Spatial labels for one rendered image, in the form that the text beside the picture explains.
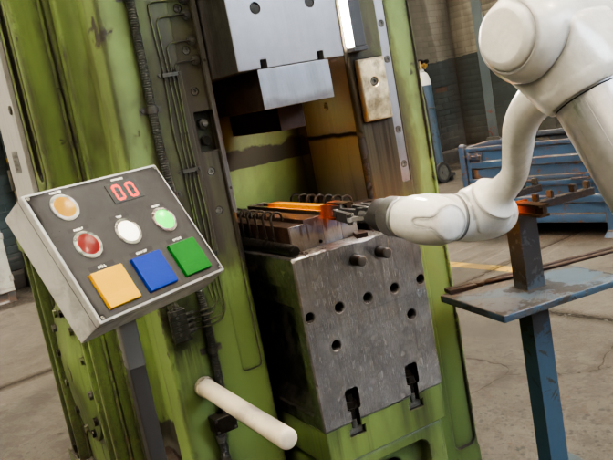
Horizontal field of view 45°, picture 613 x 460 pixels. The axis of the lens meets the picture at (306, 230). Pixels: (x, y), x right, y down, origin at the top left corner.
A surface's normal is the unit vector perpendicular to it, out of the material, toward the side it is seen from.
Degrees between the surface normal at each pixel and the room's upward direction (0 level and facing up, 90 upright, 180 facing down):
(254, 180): 90
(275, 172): 90
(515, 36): 84
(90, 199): 60
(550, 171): 89
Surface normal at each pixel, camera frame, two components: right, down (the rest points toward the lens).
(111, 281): 0.61, -0.53
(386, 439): 0.50, 0.06
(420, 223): -0.77, 0.10
